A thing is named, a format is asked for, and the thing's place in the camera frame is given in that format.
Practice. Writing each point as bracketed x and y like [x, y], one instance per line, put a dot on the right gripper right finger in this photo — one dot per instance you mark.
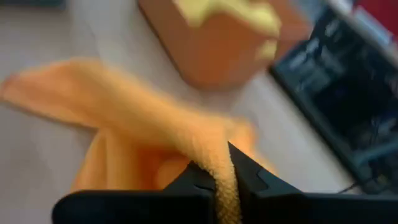
[295, 208]

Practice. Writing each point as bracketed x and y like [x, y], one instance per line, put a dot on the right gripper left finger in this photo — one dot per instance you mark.
[140, 208]

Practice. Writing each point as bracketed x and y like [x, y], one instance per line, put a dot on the orange microfiber towel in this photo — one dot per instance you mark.
[140, 118]

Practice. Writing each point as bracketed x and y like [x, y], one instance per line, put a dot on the yellow microfiber towel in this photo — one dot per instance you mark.
[248, 15]

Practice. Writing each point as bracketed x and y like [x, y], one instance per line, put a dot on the orange plastic basket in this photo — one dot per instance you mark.
[217, 53]

